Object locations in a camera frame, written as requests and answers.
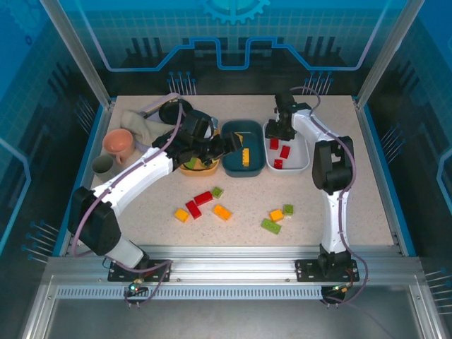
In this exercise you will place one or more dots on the short orange lego brick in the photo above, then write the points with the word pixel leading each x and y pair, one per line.
pixel 181 215
pixel 242 135
pixel 276 215

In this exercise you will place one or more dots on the long green lego brick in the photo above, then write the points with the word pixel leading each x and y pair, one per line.
pixel 271 226
pixel 191 162

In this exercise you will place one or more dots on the long red lego brick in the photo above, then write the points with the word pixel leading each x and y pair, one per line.
pixel 285 152
pixel 203 197
pixel 193 209

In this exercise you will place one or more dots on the long yellow lego brick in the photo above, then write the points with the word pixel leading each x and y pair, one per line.
pixel 245 156

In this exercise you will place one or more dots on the long orange lego brick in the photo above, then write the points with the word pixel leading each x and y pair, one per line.
pixel 222 212

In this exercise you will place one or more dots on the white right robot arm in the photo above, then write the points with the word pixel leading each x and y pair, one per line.
pixel 333 219

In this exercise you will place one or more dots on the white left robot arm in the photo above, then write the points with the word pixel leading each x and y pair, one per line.
pixel 137 176

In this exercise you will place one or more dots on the yellow plastic container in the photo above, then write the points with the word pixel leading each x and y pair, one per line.
pixel 197 171

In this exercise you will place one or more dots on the white plastic container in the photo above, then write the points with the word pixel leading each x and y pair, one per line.
pixel 300 155

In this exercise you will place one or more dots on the dark teal plastic container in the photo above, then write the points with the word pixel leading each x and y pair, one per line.
pixel 256 160

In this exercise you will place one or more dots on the black round pan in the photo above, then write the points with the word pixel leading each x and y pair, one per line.
pixel 167 113

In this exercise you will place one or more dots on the tan wooden utensil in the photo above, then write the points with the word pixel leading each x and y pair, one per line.
pixel 157 108

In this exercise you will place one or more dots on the lilac tray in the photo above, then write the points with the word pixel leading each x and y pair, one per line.
pixel 155 104

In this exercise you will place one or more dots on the beige cloth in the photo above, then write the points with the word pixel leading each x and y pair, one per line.
pixel 136 121

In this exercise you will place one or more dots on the pink ceramic mug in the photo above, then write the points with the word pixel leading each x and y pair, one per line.
pixel 118 143

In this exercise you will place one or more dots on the grey cup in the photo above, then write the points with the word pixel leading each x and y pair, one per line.
pixel 103 165

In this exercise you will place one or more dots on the power connector with LED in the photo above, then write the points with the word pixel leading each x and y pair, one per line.
pixel 340 289
pixel 135 287

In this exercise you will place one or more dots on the aluminium frame beam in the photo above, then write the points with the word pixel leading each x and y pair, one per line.
pixel 233 265

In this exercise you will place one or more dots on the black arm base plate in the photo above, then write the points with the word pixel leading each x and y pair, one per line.
pixel 307 270
pixel 159 270

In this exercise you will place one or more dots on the aluminium frame post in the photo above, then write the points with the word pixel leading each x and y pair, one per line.
pixel 386 49
pixel 76 53

